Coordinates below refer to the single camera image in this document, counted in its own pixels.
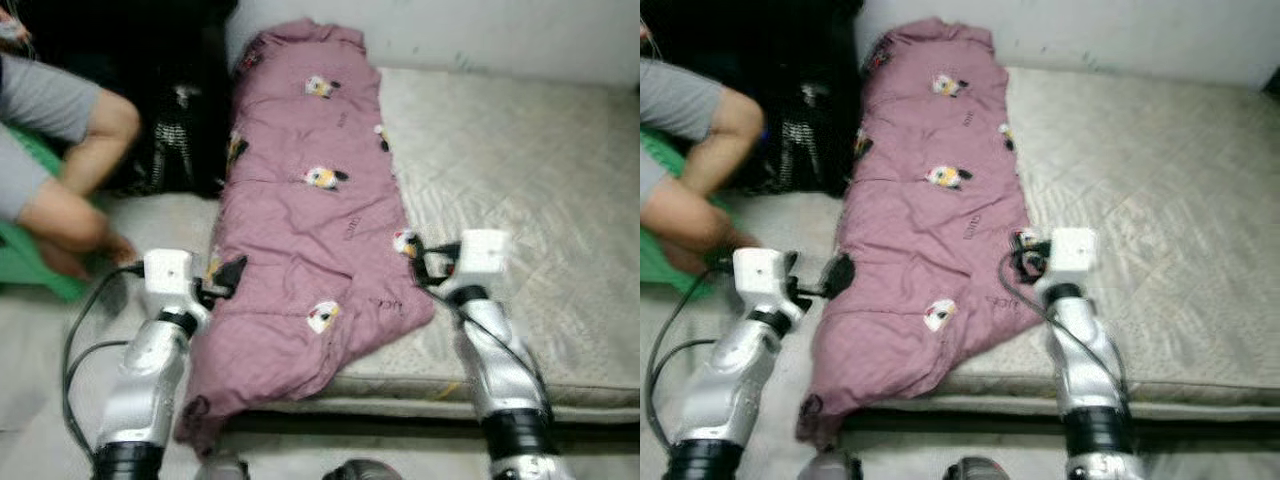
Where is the white quilted mattress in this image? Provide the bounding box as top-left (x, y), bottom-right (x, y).
top-left (740, 65), bottom-right (1280, 423)
top-left (85, 65), bottom-right (641, 423)

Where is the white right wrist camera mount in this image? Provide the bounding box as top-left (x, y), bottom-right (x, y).
top-left (1044, 227), bottom-right (1100, 287)
top-left (454, 229), bottom-right (514, 292)

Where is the person in grey shorts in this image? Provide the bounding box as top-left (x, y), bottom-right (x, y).
top-left (0, 8), bottom-right (142, 282)
top-left (640, 20), bottom-right (767, 278)

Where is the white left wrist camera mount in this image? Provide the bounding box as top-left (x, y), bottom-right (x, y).
top-left (731, 247), bottom-right (792, 320)
top-left (142, 249), bottom-right (197, 320)

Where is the black white patterned bag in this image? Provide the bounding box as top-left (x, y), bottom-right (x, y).
top-left (129, 60), bottom-right (233, 198)
top-left (768, 68), bottom-right (863, 198)

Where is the grey robot left foot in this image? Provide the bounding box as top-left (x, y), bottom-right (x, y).
top-left (194, 449), bottom-right (252, 480)
top-left (799, 449), bottom-right (867, 480)

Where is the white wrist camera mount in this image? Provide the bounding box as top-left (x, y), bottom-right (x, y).
top-left (142, 249), bottom-right (197, 320)
top-left (454, 229), bottom-right (514, 292)
top-left (731, 247), bottom-right (792, 320)
top-left (1044, 227), bottom-right (1100, 287)

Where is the pink cartoon print blanket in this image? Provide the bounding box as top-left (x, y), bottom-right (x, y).
top-left (174, 17), bottom-right (437, 457)
top-left (794, 14), bottom-right (1047, 453)

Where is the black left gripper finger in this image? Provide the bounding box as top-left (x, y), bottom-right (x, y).
top-left (821, 251), bottom-right (857, 297)
top-left (214, 254), bottom-right (250, 297)

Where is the green plastic stool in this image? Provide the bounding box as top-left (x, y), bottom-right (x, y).
top-left (640, 128), bottom-right (732, 298)
top-left (0, 125), bottom-right (92, 303)

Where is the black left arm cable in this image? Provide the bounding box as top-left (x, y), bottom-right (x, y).
top-left (61, 261), bottom-right (147, 473)
top-left (643, 258), bottom-right (736, 473)

